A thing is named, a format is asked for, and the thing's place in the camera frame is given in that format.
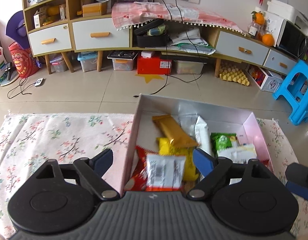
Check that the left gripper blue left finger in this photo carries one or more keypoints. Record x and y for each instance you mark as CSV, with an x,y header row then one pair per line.
x,y
102,162

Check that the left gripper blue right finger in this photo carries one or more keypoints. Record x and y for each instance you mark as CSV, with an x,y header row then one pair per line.
x,y
203,161

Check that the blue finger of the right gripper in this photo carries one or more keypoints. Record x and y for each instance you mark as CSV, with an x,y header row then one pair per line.
x,y
297,189

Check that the yellow snack packet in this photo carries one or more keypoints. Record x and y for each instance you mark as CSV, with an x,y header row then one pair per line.
x,y
182,155

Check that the green chips packet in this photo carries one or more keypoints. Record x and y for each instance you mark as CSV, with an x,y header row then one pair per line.
x,y
222,141

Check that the silver cracker packet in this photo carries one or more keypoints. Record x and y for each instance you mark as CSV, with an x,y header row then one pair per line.
x,y
202,135

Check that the gold brown bar packet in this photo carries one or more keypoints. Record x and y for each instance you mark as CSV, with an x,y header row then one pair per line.
x,y
173,131

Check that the white red small packet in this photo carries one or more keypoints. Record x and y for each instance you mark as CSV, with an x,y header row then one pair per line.
x,y
163,173

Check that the red snack packet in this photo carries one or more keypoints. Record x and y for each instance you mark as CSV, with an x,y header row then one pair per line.
x,y
138,179

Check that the clear white bread packet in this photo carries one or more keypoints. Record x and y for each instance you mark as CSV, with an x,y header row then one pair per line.
x,y
239,153

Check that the pink cardboard box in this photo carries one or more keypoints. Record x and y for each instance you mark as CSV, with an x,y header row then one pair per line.
x,y
185,124

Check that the blue plastic stool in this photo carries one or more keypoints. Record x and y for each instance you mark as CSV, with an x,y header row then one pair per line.
x,y
294,89

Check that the floral table cloth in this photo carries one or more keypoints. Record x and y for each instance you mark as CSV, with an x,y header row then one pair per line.
x,y
28,140

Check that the yellow egg tray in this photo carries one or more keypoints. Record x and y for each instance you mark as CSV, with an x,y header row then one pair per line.
x,y
230,72

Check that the white patterned storage box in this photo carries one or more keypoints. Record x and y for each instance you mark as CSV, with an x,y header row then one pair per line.
x,y
266,80

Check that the clear storage bin blue lid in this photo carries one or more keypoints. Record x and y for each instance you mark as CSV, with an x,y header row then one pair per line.
x,y
88,60

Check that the clear bin under cabinet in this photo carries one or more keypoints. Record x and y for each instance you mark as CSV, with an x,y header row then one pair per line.
x,y
122,60

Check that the red shoe box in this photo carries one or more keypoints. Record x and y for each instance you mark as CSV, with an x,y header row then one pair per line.
x,y
153,66

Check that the red lantern bag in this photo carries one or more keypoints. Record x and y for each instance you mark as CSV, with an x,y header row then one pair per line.
x,y
23,60

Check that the orange fruit lower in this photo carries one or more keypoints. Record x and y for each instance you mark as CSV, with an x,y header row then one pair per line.
x,y
268,40

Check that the orange fruit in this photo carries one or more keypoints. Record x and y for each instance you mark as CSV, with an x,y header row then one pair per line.
x,y
268,40
258,18

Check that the black open case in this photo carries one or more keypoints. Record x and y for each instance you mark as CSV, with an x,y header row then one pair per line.
x,y
151,34

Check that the black microwave oven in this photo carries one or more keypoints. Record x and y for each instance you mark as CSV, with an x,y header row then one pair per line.
x,y
289,28

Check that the wooden tv cabinet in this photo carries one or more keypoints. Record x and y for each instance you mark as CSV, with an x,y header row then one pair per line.
x,y
53,26

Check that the orange fruit upper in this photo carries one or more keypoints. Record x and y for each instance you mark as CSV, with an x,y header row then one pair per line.
x,y
258,18

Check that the purple hat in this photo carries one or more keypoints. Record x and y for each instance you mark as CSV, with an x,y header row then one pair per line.
x,y
16,30

